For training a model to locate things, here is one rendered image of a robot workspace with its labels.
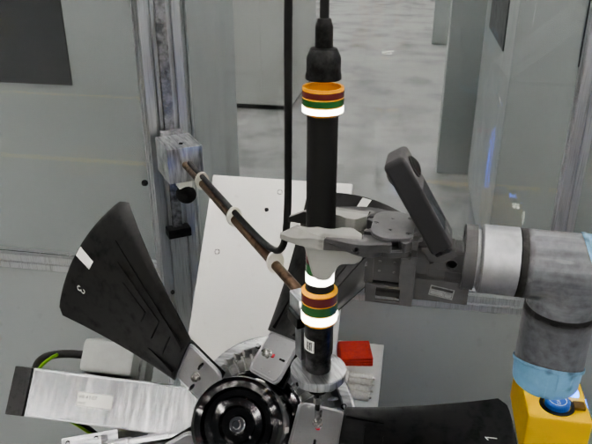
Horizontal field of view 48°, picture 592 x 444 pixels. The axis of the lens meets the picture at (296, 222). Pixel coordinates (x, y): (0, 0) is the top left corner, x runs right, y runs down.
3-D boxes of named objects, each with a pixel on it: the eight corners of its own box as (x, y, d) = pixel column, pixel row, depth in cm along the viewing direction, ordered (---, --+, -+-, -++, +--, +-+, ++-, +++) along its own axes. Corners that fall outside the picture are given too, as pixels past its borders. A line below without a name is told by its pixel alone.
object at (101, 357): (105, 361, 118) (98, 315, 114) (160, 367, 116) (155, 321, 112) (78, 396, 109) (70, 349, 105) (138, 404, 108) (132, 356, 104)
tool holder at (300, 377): (275, 358, 86) (274, 293, 82) (322, 344, 89) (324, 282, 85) (304, 400, 79) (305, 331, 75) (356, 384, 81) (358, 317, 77)
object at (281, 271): (182, 168, 127) (181, 162, 126) (189, 167, 127) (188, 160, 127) (300, 305, 82) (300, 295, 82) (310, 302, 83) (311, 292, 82)
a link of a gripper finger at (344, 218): (288, 254, 79) (361, 269, 76) (288, 209, 77) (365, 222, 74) (298, 243, 82) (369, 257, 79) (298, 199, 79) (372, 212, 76)
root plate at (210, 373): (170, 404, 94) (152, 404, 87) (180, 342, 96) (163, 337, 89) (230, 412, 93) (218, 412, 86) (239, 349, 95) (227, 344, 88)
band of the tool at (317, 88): (295, 111, 70) (295, 84, 69) (331, 107, 71) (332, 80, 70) (313, 122, 66) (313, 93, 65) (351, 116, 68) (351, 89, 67)
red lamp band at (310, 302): (295, 294, 79) (295, 285, 79) (327, 286, 81) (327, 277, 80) (310, 312, 76) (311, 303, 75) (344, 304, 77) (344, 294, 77)
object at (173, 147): (156, 171, 136) (152, 131, 132) (189, 166, 138) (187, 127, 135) (169, 188, 127) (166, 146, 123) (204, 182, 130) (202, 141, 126)
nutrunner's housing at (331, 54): (297, 386, 85) (298, 17, 66) (324, 378, 86) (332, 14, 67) (310, 404, 82) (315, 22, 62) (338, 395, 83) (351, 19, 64)
